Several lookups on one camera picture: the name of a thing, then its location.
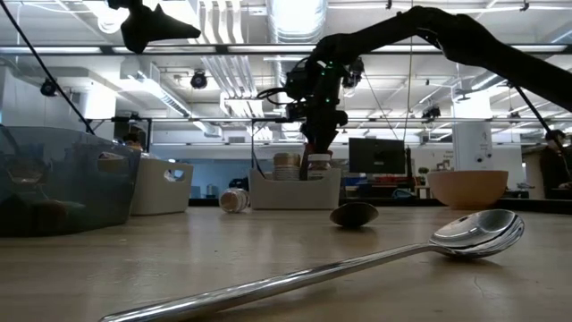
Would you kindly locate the glass jar white lid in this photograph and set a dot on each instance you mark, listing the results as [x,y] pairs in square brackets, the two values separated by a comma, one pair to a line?
[319,169]

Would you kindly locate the white plastic bin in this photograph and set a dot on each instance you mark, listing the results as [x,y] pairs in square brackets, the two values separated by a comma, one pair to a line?
[295,194]

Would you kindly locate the dark background object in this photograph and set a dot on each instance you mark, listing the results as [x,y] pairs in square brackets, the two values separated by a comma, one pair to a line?
[239,183]

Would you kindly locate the black monitor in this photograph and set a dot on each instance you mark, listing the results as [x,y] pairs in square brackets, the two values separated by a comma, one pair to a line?
[376,156]

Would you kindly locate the person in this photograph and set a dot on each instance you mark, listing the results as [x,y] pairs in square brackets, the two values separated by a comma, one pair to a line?
[133,141]
[554,165]

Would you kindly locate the translucent grey plastic bin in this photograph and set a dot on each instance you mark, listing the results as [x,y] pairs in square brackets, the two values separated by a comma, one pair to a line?
[156,197]

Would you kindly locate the dark cluttered desk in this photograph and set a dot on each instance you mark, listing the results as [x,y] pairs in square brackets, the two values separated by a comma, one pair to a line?
[380,192]

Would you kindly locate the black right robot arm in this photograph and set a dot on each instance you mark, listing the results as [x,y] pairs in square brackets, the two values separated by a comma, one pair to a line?
[491,49]

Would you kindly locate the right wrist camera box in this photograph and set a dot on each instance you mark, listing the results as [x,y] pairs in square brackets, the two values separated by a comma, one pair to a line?
[298,85]

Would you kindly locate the black aluminium table frame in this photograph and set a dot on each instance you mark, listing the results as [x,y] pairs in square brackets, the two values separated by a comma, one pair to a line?
[67,49]

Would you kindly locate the dark brown tray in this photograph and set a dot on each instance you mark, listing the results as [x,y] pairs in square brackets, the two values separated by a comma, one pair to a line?
[67,188]

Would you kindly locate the small tan cup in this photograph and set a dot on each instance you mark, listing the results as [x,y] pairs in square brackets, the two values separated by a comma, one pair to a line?
[287,167]

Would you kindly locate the white column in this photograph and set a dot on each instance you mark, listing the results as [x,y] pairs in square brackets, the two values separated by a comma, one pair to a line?
[473,147]

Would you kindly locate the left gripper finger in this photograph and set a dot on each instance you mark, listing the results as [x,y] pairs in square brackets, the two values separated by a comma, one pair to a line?
[165,22]
[138,38]

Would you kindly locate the all-metal silver spoon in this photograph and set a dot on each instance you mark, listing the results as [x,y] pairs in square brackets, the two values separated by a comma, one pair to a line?
[478,232]

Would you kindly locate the small glass jar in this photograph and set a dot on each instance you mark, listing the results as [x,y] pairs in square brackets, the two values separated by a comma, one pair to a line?
[234,200]

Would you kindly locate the peach bowl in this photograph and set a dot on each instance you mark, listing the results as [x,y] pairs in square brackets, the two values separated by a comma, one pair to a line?
[467,190]

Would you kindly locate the black ceiling spotlight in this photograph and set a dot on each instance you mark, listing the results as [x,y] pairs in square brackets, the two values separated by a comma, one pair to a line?
[199,80]
[431,112]
[356,77]
[48,88]

